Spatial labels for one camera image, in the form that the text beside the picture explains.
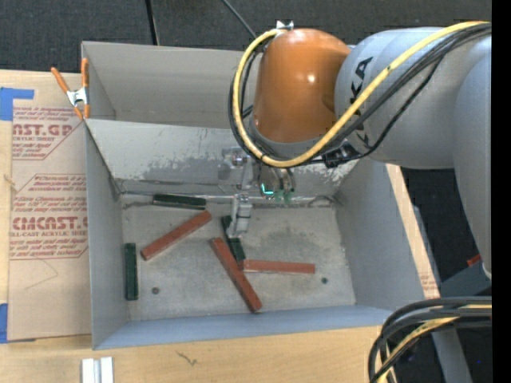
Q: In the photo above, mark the brown cardboard board, red print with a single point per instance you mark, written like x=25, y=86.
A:
x=48, y=289

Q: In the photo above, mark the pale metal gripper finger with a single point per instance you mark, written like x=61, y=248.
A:
x=242, y=218
x=238, y=162

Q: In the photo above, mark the grey metal bin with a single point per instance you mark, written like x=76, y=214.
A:
x=191, y=289

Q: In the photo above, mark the red-brown flat block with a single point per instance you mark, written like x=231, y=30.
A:
x=175, y=235
x=279, y=267
x=235, y=275

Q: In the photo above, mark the dark green flat block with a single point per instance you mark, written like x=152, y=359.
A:
x=131, y=271
x=179, y=201
x=236, y=249

